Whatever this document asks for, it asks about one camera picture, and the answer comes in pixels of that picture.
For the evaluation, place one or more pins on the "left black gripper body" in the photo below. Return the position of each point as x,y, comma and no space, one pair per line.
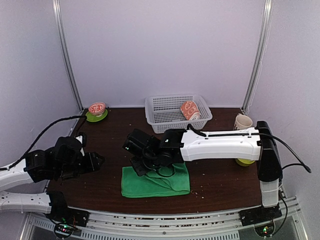
67,170

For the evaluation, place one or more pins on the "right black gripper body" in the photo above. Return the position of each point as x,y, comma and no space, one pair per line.
148,166

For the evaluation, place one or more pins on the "green microfiber towel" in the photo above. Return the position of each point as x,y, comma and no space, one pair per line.
168,182

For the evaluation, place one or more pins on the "white plastic mesh basket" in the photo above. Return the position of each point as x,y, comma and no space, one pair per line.
164,112

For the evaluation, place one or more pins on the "orange rabbit pattern towel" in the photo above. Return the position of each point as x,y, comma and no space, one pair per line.
190,110

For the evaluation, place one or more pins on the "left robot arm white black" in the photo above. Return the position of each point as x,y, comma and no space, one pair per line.
26,171

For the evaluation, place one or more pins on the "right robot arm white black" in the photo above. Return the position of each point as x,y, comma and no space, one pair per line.
177,146

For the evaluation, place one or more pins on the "green saucer plate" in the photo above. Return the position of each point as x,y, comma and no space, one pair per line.
96,118

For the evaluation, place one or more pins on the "red patterned small bowl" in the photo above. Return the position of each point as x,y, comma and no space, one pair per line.
97,108

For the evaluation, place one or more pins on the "lime green bowl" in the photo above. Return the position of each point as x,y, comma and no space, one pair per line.
244,162

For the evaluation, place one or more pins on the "ceramic mug floral pattern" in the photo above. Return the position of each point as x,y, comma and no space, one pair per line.
242,122

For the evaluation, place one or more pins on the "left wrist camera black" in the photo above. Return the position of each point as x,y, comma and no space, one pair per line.
81,141

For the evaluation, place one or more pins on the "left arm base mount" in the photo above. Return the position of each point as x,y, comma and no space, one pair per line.
64,226

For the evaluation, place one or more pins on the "aluminium front rail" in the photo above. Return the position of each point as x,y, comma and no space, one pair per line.
219,225

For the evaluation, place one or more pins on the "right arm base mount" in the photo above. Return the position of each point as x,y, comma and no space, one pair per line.
263,219

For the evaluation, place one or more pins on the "left aluminium frame post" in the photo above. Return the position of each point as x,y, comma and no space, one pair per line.
56,4

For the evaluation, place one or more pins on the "aluminium frame post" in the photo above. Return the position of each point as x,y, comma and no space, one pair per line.
56,4
257,64

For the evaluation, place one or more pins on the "right aluminium frame post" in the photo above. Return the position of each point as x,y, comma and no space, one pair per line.
257,64

